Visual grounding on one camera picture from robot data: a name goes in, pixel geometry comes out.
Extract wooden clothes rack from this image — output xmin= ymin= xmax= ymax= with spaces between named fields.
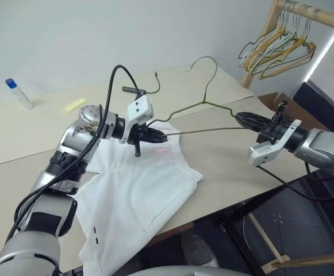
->
xmin=240 ymin=0 xmax=334 ymax=89

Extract thin black camera cable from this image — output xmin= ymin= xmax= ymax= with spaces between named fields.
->
xmin=122 ymin=72 xmax=161 ymax=95

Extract white wire hanger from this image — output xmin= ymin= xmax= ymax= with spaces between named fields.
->
xmin=240 ymin=4 xmax=303 ymax=69

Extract dark grey wire hanger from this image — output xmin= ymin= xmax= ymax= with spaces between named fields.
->
xmin=238 ymin=1 xmax=293 ymax=63

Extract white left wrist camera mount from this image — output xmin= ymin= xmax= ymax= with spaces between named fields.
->
xmin=118 ymin=94 xmax=155 ymax=144

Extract silver robot torso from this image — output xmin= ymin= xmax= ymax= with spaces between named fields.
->
xmin=130 ymin=263 xmax=261 ymax=276

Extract white wall light strip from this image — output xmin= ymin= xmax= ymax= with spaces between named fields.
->
xmin=301 ymin=27 xmax=334 ymax=83

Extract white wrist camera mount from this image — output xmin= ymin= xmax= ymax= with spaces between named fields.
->
xmin=248 ymin=120 xmax=302 ymax=168
xmin=118 ymin=94 xmax=155 ymax=144

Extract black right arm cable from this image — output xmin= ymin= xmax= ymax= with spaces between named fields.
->
xmin=257 ymin=162 xmax=334 ymax=201

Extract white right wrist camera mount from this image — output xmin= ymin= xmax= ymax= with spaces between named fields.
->
xmin=248 ymin=120 xmax=302 ymax=168

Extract brown cardboard box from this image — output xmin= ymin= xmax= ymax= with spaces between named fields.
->
xmin=258 ymin=91 xmax=333 ymax=136

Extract black table frame leg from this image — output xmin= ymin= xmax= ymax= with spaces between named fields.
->
xmin=216 ymin=186 xmax=289 ymax=276

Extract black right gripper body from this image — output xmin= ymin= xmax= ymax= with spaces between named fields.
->
xmin=256 ymin=99 xmax=293 ymax=144

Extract black cabinet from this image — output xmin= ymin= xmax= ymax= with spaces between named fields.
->
xmin=291 ymin=80 xmax=334 ymax=139

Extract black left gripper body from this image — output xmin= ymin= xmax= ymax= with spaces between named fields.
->
xmin=127 ymin=124 xmax=151 ymax=158

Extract white bottle with blue cap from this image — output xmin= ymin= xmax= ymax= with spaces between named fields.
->
xmin=5 ymin=78 xmax=34 ymax=110

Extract olive green wire hanger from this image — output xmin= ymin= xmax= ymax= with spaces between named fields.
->
xmin=258 ymin=7 xmax=317 ymax=81

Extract yellow wire hanger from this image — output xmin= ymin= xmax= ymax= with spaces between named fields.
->
xmin=244 ymin=4 xmax=300 ymax=73

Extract wooden floor stand base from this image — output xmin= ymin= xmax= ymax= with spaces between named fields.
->
xmin=248 ymin=214 xmax=334 ymax=274

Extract bunch of hanging wire hangers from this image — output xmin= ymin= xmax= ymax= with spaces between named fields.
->
xmin=251 ymin=7 xmax=317 ymax=77

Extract white shorts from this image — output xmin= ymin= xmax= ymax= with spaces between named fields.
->
xmin=75 ymin=120 xmax=205 ymax=276

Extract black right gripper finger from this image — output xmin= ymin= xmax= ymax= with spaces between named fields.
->
xmin=237 ymin=121 xmax=270 ymax=135
xmin=235 ymin=111 xmax=274 ymax=127

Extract pale yellow paper strip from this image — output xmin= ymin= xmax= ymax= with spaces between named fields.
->
xmin=62 ymin=97 xmax=87 ymax=113

